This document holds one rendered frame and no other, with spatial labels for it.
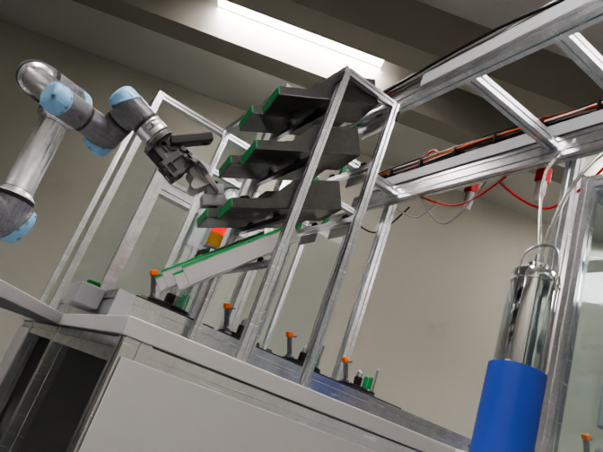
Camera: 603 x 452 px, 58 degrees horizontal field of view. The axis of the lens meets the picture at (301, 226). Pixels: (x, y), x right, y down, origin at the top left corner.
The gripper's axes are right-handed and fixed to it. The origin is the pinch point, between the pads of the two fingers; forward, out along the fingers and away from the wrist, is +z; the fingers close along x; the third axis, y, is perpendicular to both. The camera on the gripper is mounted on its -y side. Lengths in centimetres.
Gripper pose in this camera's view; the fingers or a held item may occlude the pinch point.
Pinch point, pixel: (214, 189)
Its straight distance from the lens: 148.9
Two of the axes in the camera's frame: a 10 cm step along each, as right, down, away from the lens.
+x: 3.6, -2.1, -9.1
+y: -6.7, 6.3, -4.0
